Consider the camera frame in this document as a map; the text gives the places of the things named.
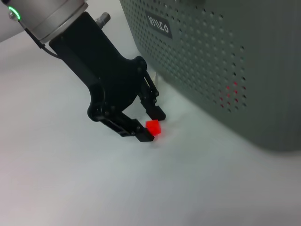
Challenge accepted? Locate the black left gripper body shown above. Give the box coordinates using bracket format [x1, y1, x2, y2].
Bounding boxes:
[48, 11, 148, 123]

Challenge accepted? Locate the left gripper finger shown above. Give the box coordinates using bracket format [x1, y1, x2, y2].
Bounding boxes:
[138, 70, 167, 121]
[99, 110, 156, 144]

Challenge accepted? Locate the small red cube brick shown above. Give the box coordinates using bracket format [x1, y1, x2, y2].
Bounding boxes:
[145, 119, 162, 137]

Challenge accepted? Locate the bright red long brick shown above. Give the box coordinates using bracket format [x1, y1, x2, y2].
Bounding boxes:
[220, 81, 246, 111]

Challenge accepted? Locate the grey perforated storage bin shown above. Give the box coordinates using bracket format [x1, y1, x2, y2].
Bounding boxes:
[119, 0, 301, 151]

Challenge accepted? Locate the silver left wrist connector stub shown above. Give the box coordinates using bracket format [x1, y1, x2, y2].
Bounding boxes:
[95, 12, 111, 26]

